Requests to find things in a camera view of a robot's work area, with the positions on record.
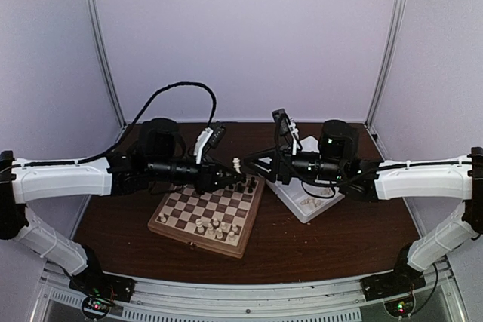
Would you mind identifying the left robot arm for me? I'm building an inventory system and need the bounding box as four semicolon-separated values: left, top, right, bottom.
1;118;246;295

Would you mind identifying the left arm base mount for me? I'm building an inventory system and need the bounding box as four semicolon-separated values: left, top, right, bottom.
67;246;136;302

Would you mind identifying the front aluminium rail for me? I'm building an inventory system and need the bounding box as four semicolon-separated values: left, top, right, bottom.
27;259;469;321

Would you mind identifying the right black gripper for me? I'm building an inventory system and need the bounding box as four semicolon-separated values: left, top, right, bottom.
243;144;345;186

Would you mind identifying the white tall piece carried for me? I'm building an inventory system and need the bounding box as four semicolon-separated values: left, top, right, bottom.
195;219;205;235

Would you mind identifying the white rook corner piece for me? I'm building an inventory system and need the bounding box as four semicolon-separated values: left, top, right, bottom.
157;214;167;224

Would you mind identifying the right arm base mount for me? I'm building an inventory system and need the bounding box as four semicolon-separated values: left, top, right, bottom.
360;244;426;301

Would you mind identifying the white plastic tray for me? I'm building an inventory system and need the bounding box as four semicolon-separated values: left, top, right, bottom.
263;135;346;224

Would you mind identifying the wooden chess board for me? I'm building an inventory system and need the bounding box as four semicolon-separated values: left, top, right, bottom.
148;175;265;259

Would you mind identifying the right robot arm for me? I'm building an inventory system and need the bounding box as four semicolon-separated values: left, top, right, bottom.
243;113;482;293

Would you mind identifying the pile of white chess pieces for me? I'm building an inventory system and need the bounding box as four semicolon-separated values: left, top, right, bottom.
300;189;334;210

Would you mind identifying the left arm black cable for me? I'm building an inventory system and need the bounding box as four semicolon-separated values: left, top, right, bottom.
14;80;219;168

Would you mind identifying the right aluminium frame post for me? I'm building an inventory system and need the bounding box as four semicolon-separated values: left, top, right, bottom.
364;0;412;127

